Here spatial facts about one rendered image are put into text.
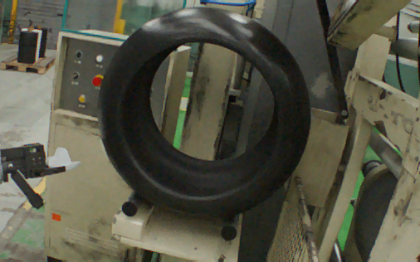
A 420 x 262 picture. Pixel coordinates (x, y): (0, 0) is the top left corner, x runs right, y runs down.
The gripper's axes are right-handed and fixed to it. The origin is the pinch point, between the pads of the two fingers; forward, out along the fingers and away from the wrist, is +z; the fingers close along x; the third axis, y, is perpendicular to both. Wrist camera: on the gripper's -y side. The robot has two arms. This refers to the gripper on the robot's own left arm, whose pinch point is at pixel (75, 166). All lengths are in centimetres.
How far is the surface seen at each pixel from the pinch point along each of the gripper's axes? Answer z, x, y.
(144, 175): 16.3, -7.7, -4.0
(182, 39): 23.9, -20.4, 29.7
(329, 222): 80, -15, -32
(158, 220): 25.8, 7.1, -22.5
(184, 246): 26.4, -7.4, -27.0
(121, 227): 10.6, -0.5, -19.3
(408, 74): 996, 473, 26
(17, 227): -8, 154, -58
